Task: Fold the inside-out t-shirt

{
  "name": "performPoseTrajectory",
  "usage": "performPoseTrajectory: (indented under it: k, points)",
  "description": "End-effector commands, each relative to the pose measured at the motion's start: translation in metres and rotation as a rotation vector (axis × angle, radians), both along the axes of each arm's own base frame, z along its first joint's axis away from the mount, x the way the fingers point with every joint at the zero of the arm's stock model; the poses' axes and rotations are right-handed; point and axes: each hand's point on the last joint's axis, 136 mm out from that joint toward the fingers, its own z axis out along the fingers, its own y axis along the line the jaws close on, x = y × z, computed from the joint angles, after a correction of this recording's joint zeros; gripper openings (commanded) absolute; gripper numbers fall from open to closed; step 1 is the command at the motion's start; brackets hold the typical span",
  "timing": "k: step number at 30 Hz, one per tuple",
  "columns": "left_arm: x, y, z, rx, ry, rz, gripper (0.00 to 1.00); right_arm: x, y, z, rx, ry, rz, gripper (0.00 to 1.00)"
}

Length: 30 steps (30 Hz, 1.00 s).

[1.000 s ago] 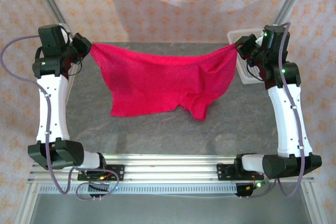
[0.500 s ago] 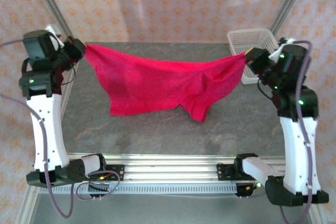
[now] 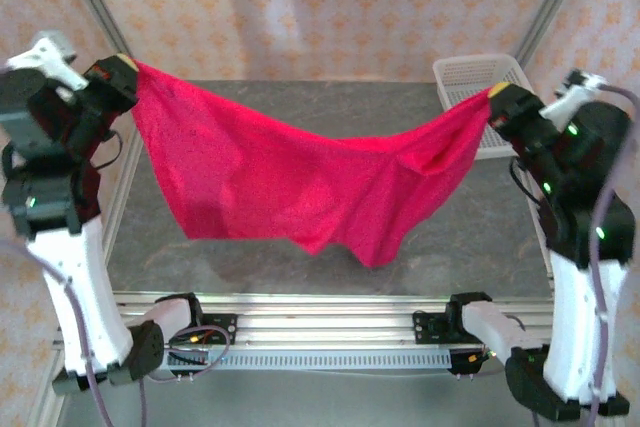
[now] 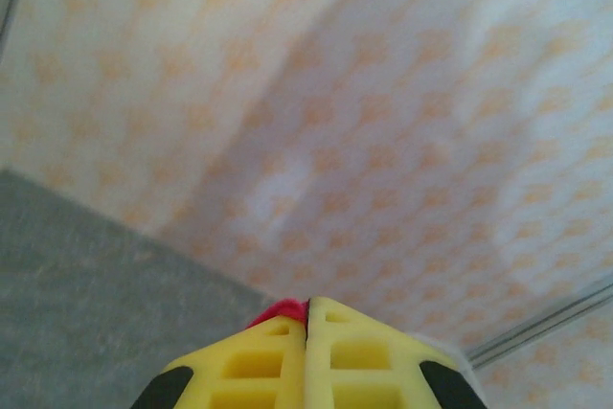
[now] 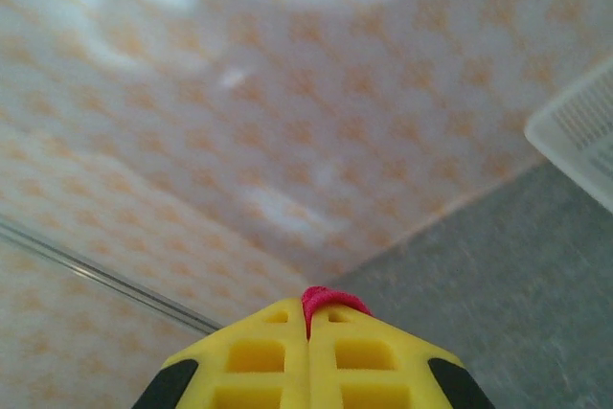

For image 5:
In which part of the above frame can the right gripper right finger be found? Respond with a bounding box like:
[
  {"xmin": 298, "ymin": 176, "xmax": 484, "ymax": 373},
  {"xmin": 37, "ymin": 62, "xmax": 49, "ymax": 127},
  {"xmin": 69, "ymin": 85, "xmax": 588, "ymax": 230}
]
[{"xmin": 308, "ymin": 311, "xmax": 497, "ymax": 409}]

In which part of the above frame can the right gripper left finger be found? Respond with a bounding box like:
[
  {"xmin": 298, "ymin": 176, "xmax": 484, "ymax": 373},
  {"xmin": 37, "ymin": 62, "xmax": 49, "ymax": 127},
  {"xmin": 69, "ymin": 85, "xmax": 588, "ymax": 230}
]
[{"xmin": 131, "ymin": 297, "xmax": 310, "ymax": 409}]

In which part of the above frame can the white orange patterned curtain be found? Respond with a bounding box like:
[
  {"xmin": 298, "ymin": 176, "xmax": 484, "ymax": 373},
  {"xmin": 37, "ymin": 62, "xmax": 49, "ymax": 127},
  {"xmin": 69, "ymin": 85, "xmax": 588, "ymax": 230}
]
[{"xmin": 0, "ymin": 0, "xmax": 613, "ymax": 409}]

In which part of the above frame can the red t-shirt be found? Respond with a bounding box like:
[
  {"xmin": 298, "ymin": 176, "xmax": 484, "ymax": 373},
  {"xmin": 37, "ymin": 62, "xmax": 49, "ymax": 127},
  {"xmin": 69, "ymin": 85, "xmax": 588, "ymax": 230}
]
[{"xmin": 300, "ymin": 285, "xmax": 375, "ymax": 339}]

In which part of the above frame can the aluminium upright post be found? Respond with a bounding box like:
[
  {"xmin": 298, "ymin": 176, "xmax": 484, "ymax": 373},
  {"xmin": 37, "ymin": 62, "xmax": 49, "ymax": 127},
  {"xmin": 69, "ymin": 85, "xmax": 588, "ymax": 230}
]
[{"xmin": 0, "ymin": 216, "xmax": 224, "ymax": 336}]

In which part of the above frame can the white plastic basket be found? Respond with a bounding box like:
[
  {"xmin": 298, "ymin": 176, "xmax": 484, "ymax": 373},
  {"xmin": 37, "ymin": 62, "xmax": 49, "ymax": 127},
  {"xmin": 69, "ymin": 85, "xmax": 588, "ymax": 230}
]
[{"xmin": 524, "ymin": 55, "xmax": 613, "ymax": 216}]

